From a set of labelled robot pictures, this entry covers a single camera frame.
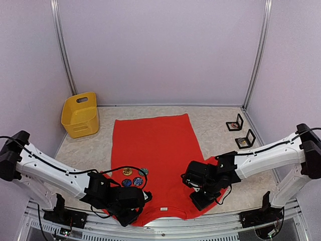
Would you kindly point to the aluminium corner post right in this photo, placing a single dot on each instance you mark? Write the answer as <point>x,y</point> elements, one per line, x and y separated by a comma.
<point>259,53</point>

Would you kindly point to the aluminium front rail frame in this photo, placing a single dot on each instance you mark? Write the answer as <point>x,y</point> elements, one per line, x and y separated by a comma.
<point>218,226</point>

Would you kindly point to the teal round brooch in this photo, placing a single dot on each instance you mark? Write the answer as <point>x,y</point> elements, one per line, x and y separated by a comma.
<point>143,172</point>

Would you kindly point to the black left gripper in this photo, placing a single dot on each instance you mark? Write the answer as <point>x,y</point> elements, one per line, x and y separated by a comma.
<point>126,221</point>

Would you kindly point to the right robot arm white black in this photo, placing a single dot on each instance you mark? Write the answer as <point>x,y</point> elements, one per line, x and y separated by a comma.
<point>300,149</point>

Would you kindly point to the black display case near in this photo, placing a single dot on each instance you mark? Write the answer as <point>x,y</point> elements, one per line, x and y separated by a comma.
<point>246,142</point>

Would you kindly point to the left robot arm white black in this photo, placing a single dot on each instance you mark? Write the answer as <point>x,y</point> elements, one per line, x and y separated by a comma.
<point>28,167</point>

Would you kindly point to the aluminium corner post left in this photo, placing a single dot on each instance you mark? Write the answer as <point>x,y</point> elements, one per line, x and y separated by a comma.
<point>62,47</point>

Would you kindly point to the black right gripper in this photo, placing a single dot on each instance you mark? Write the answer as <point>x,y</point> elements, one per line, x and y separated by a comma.
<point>200,204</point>

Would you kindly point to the black display case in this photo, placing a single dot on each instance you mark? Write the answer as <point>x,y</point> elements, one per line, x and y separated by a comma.
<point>246,142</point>
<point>236,125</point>

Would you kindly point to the orange round brooch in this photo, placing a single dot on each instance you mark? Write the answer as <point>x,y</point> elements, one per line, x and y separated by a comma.
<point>127,171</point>

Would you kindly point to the aluminium corner post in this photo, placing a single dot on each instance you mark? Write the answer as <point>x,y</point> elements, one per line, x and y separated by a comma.
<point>62,47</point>
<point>259,53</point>

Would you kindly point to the red t-shirt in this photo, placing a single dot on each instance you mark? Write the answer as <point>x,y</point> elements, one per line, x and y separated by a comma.
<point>165,146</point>

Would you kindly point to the yellow plastic basket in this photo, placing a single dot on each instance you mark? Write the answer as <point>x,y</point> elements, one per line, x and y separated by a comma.
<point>80,115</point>

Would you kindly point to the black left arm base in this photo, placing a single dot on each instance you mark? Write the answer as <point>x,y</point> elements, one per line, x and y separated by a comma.
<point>64,216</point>

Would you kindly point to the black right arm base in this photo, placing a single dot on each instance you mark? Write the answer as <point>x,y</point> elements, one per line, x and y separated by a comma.
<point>265,214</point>

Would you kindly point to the black display case far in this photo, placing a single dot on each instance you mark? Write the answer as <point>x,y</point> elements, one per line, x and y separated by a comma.
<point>236,125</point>

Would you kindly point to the dark blue round brooch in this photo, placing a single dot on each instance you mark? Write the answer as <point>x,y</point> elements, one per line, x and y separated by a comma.
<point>138,181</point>

